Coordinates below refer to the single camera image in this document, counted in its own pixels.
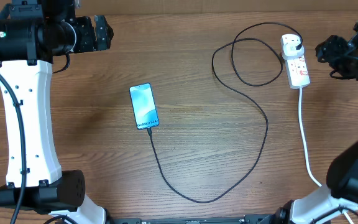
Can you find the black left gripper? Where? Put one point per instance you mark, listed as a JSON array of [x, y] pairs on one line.
[[90, 43]]

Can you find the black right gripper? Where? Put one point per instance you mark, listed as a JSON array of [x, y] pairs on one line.
[[327, 53]]

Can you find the blue Galaxy smartphone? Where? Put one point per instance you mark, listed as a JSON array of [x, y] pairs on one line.
[[144, 108]]

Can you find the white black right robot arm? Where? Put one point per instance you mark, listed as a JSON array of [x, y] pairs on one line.
[[340, 192]]

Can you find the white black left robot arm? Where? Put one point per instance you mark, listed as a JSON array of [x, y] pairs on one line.
[[32, 33]]

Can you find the white charger plug adapter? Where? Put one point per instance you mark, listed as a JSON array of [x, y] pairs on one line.
[[290, 51]]

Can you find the white power strip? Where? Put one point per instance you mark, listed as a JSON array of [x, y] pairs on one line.
[[297, 71]]

